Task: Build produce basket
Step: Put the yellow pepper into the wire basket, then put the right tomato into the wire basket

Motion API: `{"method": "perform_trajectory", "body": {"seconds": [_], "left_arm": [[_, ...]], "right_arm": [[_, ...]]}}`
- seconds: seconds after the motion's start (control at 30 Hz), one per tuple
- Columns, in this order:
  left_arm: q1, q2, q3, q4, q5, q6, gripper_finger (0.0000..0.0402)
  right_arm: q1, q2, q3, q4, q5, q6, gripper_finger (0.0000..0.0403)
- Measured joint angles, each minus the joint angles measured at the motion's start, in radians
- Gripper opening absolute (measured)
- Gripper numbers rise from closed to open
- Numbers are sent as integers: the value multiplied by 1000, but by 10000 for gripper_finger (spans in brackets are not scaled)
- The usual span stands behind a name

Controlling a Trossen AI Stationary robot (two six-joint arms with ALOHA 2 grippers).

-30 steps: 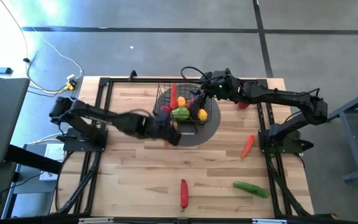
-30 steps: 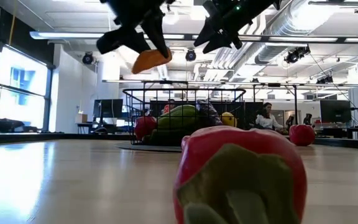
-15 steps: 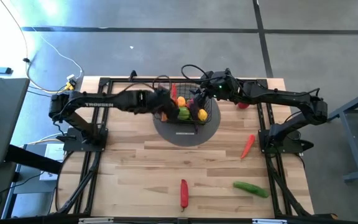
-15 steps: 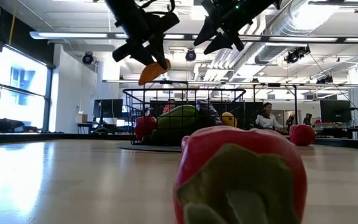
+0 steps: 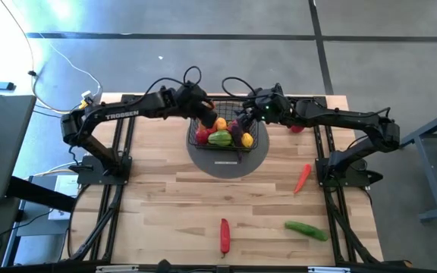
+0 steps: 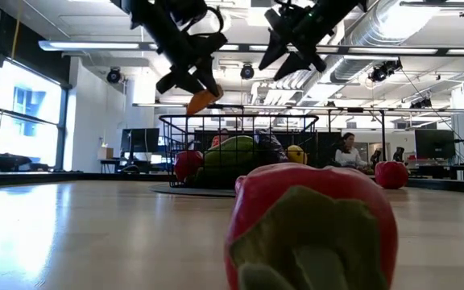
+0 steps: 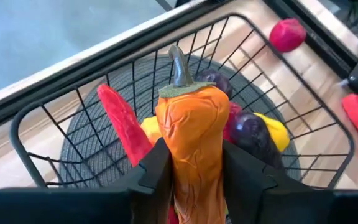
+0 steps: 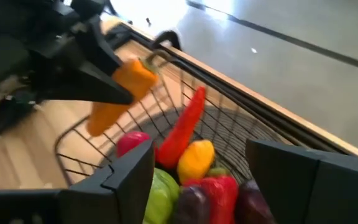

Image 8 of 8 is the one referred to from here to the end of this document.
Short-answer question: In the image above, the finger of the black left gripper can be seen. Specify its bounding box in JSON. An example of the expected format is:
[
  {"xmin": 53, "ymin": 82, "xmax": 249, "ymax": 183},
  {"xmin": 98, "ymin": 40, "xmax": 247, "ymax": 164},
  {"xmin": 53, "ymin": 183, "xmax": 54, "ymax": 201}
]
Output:
[
  {"xmin": 73, "ymin": 14, "xmax": 124, "ymax": 75},
  {"xmin": 32, "ymin": 43, "xmax": 135, "ymax": 105}
]

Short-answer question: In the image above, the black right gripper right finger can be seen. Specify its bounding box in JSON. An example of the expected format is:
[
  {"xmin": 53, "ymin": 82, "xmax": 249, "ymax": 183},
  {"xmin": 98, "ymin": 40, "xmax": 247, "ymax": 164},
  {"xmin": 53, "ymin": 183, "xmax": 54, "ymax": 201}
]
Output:
[{"xmin": 246, "ymin": 140, "xmax": 358, "ymax": 224}]

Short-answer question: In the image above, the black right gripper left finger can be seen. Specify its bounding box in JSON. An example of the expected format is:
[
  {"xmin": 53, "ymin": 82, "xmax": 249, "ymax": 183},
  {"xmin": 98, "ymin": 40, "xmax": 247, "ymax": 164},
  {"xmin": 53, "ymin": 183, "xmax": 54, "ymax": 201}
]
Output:
[{"xmin": 0, "ymin": 139, "xmax": 155, "ymax": 224}]

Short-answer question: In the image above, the light green bell pepper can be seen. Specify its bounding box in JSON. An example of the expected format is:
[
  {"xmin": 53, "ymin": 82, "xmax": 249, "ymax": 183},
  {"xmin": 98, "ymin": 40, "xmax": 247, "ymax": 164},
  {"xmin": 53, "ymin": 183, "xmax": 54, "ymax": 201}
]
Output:
[{"xmin": 142, "ymin": 167, "xmax": 180, "ymax": 224}]

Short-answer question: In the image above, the orange long pepper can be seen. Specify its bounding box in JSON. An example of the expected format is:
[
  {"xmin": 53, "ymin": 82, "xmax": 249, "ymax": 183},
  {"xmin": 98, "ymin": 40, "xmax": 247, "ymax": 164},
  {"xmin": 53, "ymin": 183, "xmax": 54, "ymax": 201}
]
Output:
[{"xmin": 85, "ymin": 51, "xmax": 167, "ymax": 138}]

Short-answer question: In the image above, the red apple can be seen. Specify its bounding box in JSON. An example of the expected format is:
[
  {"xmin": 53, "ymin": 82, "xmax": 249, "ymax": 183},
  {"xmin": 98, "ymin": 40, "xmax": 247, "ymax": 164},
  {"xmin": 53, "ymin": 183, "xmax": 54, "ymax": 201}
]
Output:
[{"xmin": 116, "ymin": 130, "xmax": 155, "ymax": 158}]

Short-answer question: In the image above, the red bell pepper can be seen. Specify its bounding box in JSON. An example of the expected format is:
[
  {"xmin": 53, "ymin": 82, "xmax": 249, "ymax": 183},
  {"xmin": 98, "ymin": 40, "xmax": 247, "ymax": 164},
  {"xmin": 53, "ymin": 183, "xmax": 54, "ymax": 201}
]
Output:
[{"xmin": 183, "ymin": 167, "xmax": 239, "ymax": 224}]

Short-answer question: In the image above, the yellow bell pepper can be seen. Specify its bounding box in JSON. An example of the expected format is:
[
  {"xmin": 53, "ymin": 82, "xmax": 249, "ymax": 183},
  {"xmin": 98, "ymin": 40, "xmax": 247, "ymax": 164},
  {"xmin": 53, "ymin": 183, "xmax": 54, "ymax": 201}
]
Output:
[{"xmin": 176, "ymin": 139, "xmax": 216, "ymax": 184}]

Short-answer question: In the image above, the red chili pepper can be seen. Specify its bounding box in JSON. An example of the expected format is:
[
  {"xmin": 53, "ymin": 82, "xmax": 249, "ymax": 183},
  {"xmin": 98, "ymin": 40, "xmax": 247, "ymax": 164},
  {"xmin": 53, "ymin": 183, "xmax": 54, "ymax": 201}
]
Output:
[{"xmin": 157, "ymin": 86, "xmax": 207, "ymax": 170}]

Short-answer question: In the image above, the black table clamp hook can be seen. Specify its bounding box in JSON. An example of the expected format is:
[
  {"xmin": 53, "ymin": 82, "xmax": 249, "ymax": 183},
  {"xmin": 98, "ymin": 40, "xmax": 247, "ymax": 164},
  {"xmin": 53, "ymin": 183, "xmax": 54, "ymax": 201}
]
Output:
[{"xmin": 152, "ymin": 30, "xmax": 183, "ymax": 52}]

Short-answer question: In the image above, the black aluminium table frame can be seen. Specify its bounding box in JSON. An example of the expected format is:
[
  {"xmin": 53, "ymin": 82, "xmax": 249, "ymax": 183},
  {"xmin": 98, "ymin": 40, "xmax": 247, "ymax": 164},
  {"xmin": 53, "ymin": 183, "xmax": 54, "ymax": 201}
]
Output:
[{"xmin": 103, "ymin": 21, "xmax": 351, "ymax": 155}]

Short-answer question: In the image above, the black wire basket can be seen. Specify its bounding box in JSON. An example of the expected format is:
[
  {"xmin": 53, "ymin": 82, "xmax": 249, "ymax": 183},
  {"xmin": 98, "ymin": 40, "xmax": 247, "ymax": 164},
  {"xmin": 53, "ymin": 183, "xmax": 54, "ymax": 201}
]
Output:
[{"xmin": 53, "ymin": 51, "xmax": 295, "ymax": 189}]

